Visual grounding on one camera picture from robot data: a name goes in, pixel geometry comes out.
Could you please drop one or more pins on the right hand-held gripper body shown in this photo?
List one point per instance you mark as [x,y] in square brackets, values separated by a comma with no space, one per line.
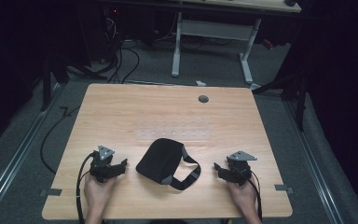
[238,170]

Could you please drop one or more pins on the small red object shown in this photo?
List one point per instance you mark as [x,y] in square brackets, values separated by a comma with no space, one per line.
[268,44]

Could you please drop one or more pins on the metal floor rail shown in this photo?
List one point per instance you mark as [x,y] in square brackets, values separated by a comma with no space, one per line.
[315,161]
[15,155]

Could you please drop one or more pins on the black metal stand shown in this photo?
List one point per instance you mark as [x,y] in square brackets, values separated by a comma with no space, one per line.
[300,102]
[48,84]

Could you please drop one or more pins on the desk with white metal legs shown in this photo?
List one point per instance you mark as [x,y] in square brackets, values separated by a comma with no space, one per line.
[214,29]

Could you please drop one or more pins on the person's left hand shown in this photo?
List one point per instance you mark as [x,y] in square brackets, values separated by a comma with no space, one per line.
[98,191]

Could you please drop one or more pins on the person's right hand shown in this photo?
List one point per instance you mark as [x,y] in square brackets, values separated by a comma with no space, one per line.
[243,194]

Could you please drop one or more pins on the white paper scrap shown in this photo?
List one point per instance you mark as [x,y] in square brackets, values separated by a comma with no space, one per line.
[200,83]

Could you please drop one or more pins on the grey tape piece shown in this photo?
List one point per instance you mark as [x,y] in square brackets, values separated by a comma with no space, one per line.
[52,192]
[283,188]

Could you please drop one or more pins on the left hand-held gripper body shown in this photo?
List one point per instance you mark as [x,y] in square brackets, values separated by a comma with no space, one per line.
[101,166]

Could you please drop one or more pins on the clear tape strip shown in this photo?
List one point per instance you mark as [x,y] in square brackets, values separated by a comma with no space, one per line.
[174,133]

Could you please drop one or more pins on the grey round table grommet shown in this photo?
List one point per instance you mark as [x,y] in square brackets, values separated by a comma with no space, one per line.
[203,99]

